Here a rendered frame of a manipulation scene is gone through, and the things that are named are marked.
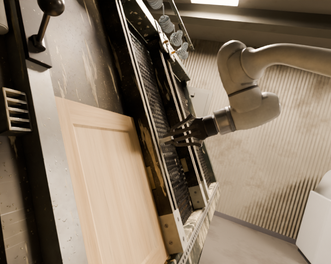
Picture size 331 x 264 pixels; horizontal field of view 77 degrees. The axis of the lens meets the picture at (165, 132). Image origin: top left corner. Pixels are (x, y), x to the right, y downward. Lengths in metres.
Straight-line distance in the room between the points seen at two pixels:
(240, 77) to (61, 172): 0.55
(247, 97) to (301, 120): 3.43
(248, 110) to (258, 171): 3.31
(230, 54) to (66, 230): 0.63
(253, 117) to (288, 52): 0.20
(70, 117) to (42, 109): 0.09
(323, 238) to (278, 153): 1.32
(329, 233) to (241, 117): 3.00
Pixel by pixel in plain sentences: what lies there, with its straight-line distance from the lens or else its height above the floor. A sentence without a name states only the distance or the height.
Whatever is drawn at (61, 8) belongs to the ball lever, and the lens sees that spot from 0.40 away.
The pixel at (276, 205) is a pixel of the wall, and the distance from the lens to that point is 4.13.
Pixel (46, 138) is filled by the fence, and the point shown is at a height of 1.23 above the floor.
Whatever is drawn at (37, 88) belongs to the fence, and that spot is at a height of 1.31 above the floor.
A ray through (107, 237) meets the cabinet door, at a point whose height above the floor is 1.03.
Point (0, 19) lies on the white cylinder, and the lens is 0.50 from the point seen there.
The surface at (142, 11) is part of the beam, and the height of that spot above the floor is 1.86.
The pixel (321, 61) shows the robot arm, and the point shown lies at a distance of 0.62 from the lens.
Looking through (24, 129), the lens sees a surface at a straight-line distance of 0.40.
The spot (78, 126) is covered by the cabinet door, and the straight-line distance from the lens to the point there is 0.52.
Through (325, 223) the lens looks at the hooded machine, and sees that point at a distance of 3.54.
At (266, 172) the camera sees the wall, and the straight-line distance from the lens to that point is 4.01.
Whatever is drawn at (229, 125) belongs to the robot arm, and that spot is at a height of 1.36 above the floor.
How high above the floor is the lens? 1.30
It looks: 1 degrees down
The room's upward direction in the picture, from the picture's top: 15 degrees clockwise
